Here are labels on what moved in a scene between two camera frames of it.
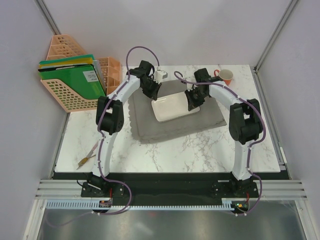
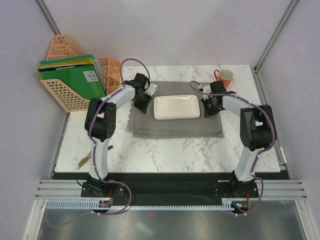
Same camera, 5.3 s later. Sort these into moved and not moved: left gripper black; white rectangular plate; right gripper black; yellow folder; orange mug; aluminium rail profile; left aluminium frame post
Moved: left gripper black; right gripper black
Not moved: white rectangular plate; aluminium rail profile; orange mug; left aluminium frame post; yellow folder
